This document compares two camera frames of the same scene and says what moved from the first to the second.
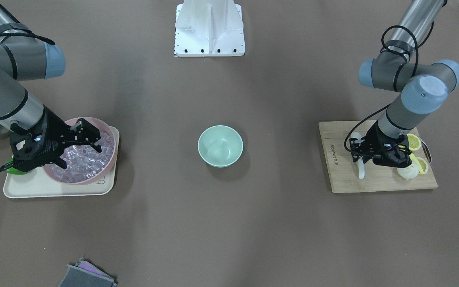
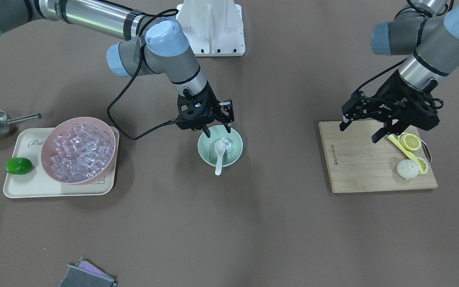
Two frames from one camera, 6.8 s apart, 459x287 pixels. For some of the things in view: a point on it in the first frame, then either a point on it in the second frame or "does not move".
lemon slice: x=414 y=143 does not move
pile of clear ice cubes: x=84 y=162 does not move
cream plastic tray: x=36 y=183 does not move
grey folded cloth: x=84 y=274 does not move
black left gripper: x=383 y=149 -> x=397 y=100
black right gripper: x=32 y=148 -> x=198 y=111
